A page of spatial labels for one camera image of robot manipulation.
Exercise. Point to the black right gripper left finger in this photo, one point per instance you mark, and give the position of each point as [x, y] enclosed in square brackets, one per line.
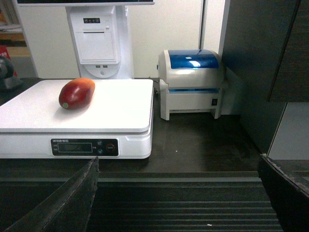
[68, 209]

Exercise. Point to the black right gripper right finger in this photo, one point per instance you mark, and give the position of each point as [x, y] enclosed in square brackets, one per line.
[288, 194]

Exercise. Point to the dark red mango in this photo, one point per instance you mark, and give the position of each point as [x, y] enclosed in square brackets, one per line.
[77, 94]

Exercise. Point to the black slatted checkout counter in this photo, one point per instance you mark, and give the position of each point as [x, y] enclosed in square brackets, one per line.
[201, 175]

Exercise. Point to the white digital checkout scale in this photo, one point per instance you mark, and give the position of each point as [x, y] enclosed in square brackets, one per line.
[117, 124]

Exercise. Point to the black barcode scanner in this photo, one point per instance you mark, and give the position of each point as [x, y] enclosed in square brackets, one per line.
[8, 80]

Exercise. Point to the white blue label printer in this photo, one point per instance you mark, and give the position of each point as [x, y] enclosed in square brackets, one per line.
[190, 81]

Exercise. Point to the white POS terminal stand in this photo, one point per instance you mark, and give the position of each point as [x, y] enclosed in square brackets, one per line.
[100, 34]

